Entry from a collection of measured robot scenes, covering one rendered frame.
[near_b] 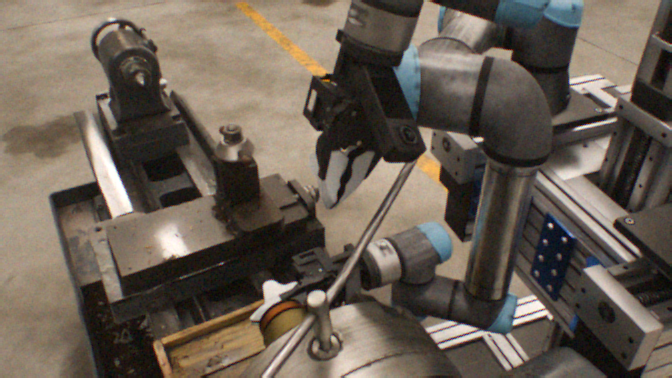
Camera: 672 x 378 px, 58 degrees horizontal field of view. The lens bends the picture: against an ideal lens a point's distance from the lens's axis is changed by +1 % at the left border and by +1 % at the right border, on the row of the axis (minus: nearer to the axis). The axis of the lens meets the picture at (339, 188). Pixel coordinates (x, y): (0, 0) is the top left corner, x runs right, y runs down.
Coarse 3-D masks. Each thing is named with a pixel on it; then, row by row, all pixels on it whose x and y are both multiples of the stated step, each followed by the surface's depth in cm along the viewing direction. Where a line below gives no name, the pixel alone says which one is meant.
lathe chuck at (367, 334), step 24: (336, 312) 73; (360, 312) 73; (384, 312) 75; (408, 312) 80; (288, 336) 71; (312, 336) 70; (336, 336) 70; (360, 336) 70; (384, 336) 71; (408, 336) 73; (264, 360) 70; (288, 360) 69; (312, 360) 68; (336, 360) 67; (360, 360) 67
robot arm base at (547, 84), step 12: (516, 60) 122; (540, 72) 120; (552, 72) 120; (564, 72) 122; (540, 84) 121; (552, 84) 121; (564, 84) 123; (552, 96) 122; (564, 96) 124; (552, 108) 123; (564, 108) 125
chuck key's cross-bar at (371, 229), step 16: (416, 160) 75; (400, 176) 74; (384, 208) 71; (368, 224) 71; (368, 240) 70; (352, 256) 68; (336, 288) 66; (304, 320) 63; (304, 336) 62; (288, 352) 61; (272, 368) 59
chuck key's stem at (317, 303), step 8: (312, 296) 64; (320, 296) 64; (312, 304) 63; (320, 304) 63; (312, 312) 64; (320, 312) 63; (328, 312) 65; (320, 320) 64; (328, 320) 65; (312, 328) 66; (320, 328) 65; (328, 328) 66; (320, 336) 66; (328, 336) 66; (320, 344) 68; (328, 344) 68
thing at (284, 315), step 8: (272, 304) 90; (280, 304) 90; (288, 304) 90; (296, 304) 90; (272, 312) 89; (280, 312) 89; (288, 312) 88; (296, 312) 88; (304, 312) 89; (264, 320) 89; (272, 320) 88; (280, 320) 87; (288, 320) 87; (296, 320) 87; (264, 328) 89; (272, 328) 87; (280, 328) 86; (288, 328) 85; (264, 336) 88; (272, 336) 86; (280, 336) 85; (264, 344) 89
